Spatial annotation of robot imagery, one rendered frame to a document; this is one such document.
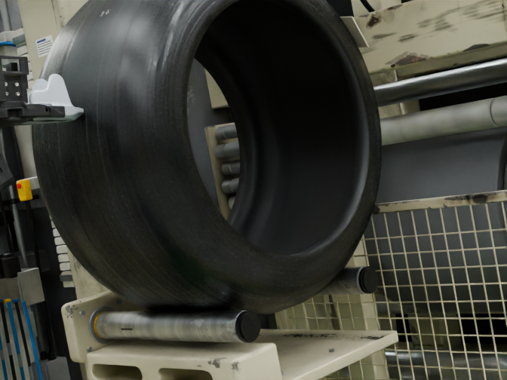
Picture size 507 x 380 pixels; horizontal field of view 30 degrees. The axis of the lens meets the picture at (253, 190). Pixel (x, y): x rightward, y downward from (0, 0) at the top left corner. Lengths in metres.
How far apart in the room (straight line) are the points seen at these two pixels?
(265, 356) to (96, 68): 0.46
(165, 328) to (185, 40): 0.43
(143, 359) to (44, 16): 0.62
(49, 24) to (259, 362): 0.70
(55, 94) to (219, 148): 0.75
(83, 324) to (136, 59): 0.50
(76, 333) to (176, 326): 0.22
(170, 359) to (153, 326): 0.07
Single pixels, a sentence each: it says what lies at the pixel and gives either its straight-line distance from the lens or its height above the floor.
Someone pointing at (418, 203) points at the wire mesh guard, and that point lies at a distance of 1.67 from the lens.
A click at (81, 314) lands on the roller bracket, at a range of 1.56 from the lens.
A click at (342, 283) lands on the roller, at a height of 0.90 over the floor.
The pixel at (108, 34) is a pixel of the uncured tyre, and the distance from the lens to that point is 1.32.
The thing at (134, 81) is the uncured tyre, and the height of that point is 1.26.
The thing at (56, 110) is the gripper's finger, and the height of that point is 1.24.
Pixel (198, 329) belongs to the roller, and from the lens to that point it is 1.38.
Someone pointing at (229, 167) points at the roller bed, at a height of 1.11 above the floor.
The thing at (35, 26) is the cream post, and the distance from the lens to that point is 1.72.
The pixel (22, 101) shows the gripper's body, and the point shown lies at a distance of 1.23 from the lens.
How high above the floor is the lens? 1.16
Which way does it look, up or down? 3 degrees down
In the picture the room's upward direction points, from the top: 11 degrees counter-clockwise
